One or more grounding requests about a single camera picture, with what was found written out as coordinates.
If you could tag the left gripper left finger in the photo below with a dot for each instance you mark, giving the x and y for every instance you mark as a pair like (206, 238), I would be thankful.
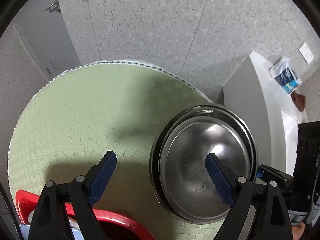
(87, 190)

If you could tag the red plastic basin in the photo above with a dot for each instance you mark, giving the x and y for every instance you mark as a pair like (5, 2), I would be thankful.
(115, 225)

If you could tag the white counter cabinet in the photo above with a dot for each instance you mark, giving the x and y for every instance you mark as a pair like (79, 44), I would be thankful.
(267, 110)

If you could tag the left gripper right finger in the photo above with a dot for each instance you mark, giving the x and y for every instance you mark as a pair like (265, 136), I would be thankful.
(235, 191)

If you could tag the metal door handle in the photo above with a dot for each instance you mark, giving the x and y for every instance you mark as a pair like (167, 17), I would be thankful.
(54, 7)

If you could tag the person's right hand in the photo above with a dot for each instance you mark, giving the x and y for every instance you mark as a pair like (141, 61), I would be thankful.
(301, 231)

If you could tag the blue white package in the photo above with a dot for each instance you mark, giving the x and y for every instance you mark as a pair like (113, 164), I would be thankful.
(284, 75)

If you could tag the green checkered table mat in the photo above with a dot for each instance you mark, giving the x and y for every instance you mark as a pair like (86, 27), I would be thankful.
(118, 106)

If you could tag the white wall socket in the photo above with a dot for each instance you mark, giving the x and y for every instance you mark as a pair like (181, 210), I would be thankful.
(306, 53)

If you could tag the brown object on counter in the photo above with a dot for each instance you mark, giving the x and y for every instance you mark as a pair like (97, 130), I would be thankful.
(298, 100)

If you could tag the blue square plate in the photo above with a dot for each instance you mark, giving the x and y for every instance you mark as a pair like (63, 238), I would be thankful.
(25, 232)

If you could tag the grey door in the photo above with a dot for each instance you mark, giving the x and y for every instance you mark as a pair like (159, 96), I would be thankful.
(44, 37)

